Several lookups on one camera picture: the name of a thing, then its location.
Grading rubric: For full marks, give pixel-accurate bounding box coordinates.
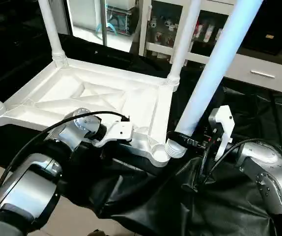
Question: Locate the colourful background box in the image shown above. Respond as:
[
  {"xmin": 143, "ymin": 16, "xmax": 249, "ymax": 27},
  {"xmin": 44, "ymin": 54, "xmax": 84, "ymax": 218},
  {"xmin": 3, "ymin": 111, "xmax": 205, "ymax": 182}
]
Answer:
[{"xmin": 97, "ymin": 0, "xmax": 141, "ymax": 36}]

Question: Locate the white drawer unit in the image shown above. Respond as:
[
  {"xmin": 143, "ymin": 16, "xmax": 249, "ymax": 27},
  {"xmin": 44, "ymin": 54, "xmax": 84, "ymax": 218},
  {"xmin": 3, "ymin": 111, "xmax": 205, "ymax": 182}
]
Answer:
[{"xmin": 225, "ymin": 53, "xmax": 282, "ymax": 95}]

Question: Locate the black work surface mat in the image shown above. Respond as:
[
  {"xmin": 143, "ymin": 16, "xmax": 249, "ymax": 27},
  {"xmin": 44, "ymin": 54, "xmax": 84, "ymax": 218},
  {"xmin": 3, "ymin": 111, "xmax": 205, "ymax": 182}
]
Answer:
[{"xmin": 0, "ymin": 29, "xmax": 282, "ymax": 236}]

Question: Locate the black equipment box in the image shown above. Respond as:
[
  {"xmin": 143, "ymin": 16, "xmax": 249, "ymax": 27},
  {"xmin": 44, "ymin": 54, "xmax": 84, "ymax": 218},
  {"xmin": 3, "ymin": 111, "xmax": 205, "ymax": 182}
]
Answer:
[{"xmin": 242, "ymin": 0, "xmax": 282, "ymax": 56}]

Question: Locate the black vertical pole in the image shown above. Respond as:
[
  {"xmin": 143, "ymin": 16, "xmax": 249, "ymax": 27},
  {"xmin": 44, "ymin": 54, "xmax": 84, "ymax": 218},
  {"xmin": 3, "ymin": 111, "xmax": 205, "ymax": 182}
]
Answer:
[{"xmin": 57, "ymin": 0, "xmax": 74, "ymax": 36}]

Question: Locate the white glass door cabinet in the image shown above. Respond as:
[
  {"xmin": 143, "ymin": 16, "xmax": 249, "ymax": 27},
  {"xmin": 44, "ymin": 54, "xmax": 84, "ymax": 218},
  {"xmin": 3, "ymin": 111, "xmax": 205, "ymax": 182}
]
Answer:
[{"xmin": 139, "ymin": 0, "xmax": 242, "ymax": 65}]

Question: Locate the white plastic table top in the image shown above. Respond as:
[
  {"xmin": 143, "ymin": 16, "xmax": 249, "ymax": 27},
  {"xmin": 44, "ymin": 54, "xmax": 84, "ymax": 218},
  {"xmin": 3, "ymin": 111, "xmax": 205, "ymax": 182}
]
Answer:
[{"xmin": 0, "ymin": 58, "xmax": 182, "ymax": 168}]

